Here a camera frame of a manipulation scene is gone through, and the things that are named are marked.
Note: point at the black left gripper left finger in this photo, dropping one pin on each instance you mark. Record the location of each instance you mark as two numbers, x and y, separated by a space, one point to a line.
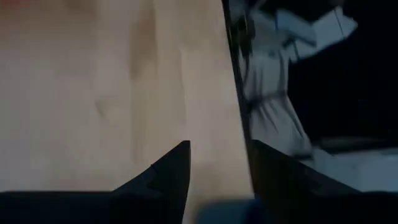
168 183

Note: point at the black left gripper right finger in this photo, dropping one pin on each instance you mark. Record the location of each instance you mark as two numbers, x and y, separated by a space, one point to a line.
286 186

